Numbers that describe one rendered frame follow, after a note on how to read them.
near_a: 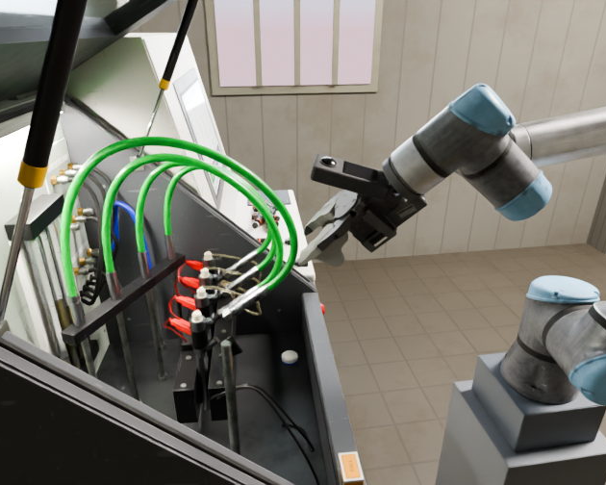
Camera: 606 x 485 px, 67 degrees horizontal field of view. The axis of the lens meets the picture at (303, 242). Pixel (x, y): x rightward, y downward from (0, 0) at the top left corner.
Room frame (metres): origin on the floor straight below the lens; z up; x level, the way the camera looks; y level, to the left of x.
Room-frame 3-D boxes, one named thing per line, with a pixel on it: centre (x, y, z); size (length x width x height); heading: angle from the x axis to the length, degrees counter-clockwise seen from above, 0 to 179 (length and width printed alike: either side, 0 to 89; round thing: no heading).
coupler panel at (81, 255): (0.90, 0.48, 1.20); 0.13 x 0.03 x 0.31; 6
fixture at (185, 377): (0.80, 0.20, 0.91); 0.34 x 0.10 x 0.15; 6
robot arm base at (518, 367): (0.75, -0.50, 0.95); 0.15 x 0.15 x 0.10
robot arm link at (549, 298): (0.75, -0.50, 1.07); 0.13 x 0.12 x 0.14; 1
